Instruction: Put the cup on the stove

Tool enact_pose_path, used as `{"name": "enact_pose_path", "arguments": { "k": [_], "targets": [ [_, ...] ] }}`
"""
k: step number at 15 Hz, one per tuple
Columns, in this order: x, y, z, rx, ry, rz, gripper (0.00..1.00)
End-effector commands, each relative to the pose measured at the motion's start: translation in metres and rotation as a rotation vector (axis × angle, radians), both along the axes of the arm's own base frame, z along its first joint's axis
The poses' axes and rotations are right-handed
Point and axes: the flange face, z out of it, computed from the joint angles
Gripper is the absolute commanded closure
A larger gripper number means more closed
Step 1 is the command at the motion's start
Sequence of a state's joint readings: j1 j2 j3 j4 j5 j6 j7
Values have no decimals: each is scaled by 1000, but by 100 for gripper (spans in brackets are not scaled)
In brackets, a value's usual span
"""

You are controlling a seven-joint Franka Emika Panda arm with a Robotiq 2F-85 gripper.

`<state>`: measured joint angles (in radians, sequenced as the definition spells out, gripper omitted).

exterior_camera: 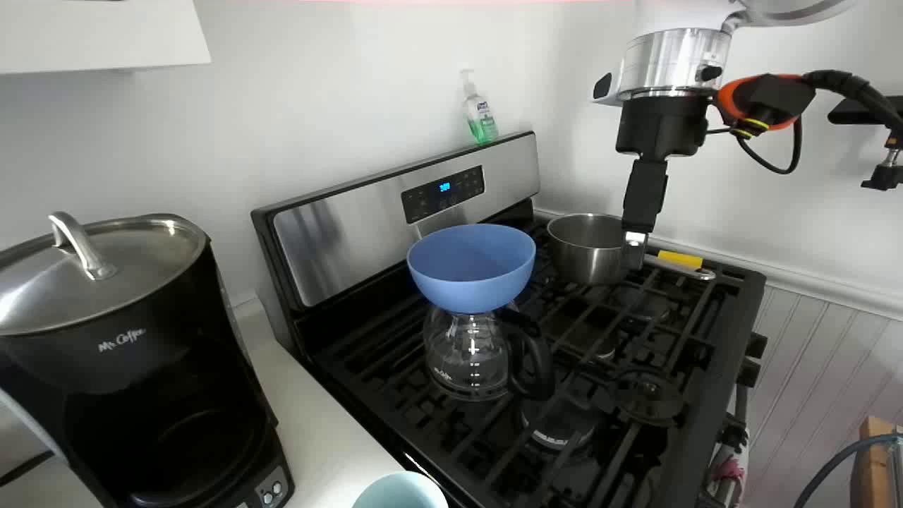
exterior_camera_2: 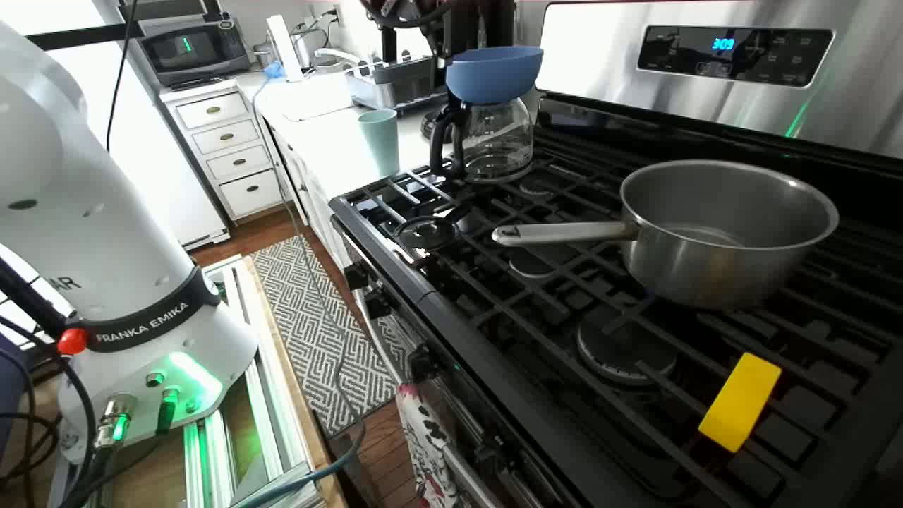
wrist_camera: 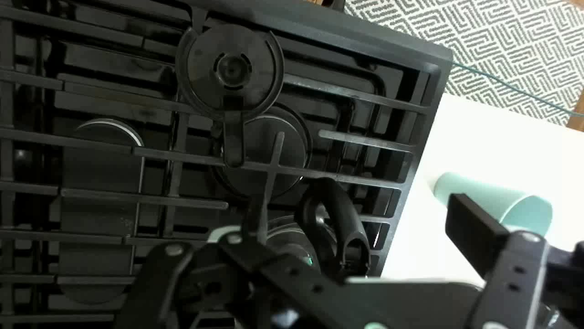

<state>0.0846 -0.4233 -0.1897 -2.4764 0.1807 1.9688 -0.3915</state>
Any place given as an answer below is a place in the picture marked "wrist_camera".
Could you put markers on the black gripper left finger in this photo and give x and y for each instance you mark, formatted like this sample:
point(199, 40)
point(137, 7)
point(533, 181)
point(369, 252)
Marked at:
point(201, 285)

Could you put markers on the grey white patterned rug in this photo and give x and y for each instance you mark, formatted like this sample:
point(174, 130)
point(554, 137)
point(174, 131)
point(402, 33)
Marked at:
point(499, 42)

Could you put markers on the black round burner cap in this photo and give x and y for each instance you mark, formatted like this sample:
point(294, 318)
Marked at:
point(285, 146)

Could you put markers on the black gas stove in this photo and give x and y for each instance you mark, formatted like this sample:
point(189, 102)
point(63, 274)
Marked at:
point(92, 78)

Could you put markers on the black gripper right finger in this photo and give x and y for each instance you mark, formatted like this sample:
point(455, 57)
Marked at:
point(504, 274)

